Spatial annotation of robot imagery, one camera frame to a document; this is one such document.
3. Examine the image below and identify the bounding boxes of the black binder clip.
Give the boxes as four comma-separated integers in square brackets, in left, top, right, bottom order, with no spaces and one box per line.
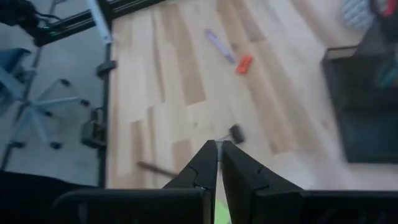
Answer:
[216,123,246,147]

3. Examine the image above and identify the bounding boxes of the black mesh desk organizer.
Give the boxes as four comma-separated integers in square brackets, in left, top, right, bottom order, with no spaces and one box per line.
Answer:
[322,26,398,164]

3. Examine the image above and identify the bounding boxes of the office chair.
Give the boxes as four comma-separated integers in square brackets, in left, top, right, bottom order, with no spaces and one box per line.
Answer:
[0,46,91,170]

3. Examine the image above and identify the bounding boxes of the green sticky note pad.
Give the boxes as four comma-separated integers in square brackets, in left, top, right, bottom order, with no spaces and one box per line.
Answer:
[214,198,233,224]

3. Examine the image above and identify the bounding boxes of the black table edge clamp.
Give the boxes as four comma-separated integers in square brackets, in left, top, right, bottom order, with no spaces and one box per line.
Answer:
[95,59,118,78]

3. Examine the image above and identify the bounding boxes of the black aluminium table frame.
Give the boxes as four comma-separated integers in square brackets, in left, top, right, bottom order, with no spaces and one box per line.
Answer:
[32,0,165,47]

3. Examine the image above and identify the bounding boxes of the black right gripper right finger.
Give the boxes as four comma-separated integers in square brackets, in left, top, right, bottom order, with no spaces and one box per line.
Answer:
[221,140,398,224]

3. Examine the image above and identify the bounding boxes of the orange eraser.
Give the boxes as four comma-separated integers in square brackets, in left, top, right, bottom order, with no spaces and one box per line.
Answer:
[235,54,254,75]

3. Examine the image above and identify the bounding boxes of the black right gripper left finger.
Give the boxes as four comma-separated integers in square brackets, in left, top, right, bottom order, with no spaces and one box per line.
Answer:
[51,139,218,224]

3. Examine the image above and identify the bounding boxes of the red-handled scissors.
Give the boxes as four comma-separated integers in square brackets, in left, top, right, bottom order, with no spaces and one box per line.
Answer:
[369,0,398,19]

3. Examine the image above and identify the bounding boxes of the purple pen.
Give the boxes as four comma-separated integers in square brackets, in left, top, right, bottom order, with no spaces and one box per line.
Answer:
[204,28,237,65]

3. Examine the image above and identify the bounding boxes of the teal pen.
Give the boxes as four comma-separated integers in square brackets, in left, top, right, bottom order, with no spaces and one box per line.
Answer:
[374,52,398,90]

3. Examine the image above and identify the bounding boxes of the brown wooden pencil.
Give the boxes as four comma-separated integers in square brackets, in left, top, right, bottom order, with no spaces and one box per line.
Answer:
[136,160,181,179]

